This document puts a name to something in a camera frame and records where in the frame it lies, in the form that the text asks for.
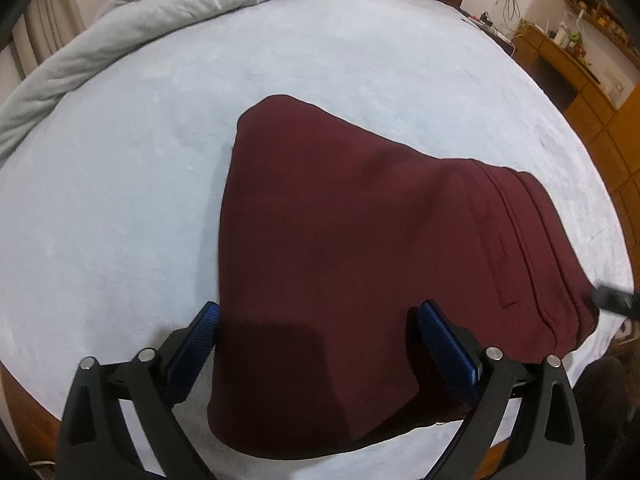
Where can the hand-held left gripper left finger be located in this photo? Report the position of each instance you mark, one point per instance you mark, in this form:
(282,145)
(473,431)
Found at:
(192,345)

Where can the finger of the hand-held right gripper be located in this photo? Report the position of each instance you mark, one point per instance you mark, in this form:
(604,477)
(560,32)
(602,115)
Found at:
(615,301)

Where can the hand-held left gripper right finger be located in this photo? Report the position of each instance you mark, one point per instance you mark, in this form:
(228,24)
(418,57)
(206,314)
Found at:
(447,350)

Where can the maroon pants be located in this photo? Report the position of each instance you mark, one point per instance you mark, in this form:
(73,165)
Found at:
(350,235)

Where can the person's leg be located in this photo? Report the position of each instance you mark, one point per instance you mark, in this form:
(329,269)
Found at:
(610,405)

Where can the bed with light blue sheet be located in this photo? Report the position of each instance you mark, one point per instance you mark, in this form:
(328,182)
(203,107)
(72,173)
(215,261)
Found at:
(125,185)

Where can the wooden cabinet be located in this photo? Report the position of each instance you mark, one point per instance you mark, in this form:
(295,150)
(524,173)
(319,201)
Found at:
(590,110)

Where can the white bottle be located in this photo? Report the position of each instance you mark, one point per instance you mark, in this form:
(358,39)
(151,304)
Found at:
(563,34)

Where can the dark wooden nightstand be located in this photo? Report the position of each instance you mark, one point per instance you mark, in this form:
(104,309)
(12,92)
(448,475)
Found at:
(492,32)

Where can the beige curtain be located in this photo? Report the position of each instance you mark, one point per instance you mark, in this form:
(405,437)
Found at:
(50,25)

